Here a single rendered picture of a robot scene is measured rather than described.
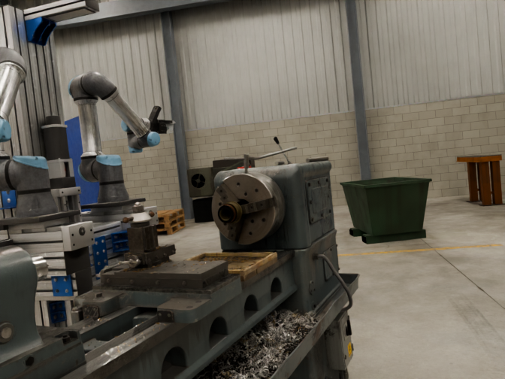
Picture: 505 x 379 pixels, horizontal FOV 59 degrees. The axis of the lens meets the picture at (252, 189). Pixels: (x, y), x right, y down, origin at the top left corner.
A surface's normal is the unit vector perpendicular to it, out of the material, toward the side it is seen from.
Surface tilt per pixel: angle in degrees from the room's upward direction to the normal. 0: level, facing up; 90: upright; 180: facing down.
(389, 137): 90
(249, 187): 90
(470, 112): 90
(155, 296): 89
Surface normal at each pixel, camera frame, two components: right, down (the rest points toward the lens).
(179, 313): -0.44, 0.07
